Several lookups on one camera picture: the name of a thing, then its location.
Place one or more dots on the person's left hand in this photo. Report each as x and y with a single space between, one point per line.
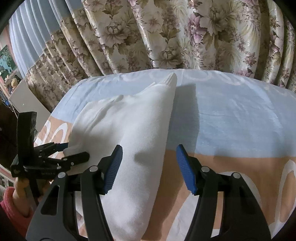
20 198

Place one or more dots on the orange blue printed bedsheet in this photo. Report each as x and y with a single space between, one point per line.
230 123

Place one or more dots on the floral blue curtain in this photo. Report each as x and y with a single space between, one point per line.
58 43

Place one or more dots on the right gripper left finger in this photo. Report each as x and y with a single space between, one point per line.
71 209

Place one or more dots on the white knit sweater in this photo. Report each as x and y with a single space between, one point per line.
140 124

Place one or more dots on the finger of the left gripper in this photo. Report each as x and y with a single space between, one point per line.
50 148
69 161

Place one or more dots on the red sleeve forearm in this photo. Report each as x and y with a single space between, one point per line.
15 224

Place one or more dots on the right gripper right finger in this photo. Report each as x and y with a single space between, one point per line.
226 208

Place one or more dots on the beige board panel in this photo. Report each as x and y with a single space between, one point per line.
24 100

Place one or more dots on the colourful wall picture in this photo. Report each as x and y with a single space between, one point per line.
7 64

